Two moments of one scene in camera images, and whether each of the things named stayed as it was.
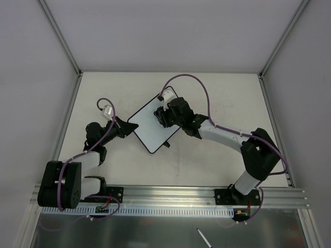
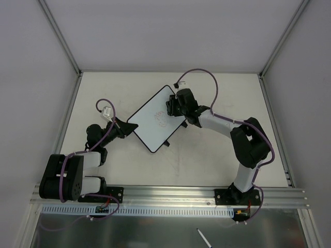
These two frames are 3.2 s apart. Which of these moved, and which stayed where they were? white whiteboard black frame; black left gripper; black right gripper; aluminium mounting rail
Moved: black right gripper
Stayed: aluminium mounting rail; black left gripper; white whiteboard black frame
